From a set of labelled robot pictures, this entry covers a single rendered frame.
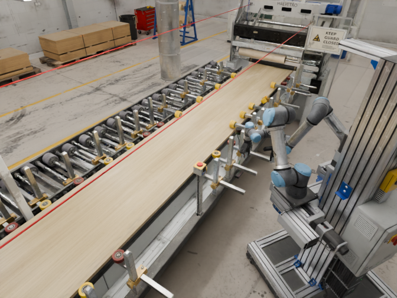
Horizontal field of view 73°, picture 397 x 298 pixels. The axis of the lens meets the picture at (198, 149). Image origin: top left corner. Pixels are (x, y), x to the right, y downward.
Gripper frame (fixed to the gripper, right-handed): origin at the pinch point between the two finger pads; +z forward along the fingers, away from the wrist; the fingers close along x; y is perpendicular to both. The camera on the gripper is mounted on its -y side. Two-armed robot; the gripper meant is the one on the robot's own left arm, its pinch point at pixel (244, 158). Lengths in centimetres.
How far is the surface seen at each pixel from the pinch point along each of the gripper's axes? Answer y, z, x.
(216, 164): -34.6, -12.6, 9.9
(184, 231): -80, 23, 11
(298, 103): 259, 59, 12
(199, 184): -61, -12, 9
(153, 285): -129, 9, -2
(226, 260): -45, 94, -13
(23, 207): -142, -5, 105
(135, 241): -111, 14, 31
